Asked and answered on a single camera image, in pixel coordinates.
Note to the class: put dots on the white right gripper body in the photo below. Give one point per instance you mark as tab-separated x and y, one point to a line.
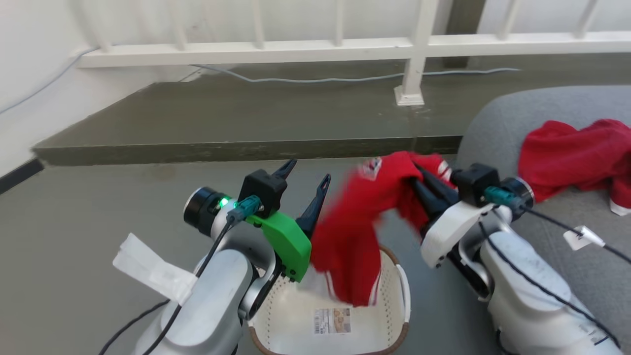
446	231

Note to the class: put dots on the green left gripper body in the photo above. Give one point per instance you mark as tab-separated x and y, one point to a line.
291	246

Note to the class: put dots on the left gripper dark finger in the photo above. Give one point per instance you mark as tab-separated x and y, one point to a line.
315	207
287	169

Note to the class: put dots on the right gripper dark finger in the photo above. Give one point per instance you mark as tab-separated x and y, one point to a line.
429	207
438	187

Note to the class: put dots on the red white-striped shorts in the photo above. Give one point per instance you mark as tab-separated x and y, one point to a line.
345	236

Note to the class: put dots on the red numbered jersey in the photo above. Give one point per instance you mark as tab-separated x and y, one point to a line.
567	158

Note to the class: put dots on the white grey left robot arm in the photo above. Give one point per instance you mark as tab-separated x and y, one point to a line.
217	296

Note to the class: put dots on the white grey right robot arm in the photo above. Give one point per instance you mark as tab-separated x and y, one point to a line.
522	296

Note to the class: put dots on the beige perforated laundry basket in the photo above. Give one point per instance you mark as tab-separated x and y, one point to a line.
296	325

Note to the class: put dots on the printed label sticker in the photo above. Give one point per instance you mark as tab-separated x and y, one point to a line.
333	320

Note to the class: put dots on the grey fabric sofa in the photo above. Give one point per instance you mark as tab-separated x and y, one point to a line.
503	118

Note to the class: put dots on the white metal railing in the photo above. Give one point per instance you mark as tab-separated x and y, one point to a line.
246	49

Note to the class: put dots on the white paper tag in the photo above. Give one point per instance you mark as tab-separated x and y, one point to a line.
148	268

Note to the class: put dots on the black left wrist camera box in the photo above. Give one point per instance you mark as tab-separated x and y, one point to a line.
261	190

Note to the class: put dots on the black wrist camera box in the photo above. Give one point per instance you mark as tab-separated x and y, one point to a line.
473	185
261	190

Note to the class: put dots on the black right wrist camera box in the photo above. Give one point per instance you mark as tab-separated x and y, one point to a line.
473	185

